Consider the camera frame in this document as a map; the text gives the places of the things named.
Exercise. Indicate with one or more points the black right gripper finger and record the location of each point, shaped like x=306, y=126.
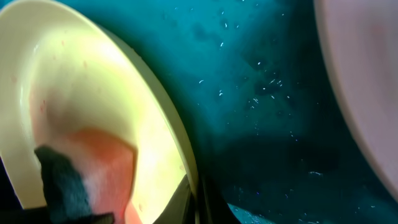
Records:
x=182, y=207

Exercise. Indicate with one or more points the pink cleaning sponge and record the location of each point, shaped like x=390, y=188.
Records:
x=88, y=177

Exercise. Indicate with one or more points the yellow-green plastic plate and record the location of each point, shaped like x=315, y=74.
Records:
x=60, y=72

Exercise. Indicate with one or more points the white plastic plate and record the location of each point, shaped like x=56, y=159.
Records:
x=359, y=46

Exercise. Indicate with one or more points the teal plastic tray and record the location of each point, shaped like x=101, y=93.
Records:
x=250, y=85

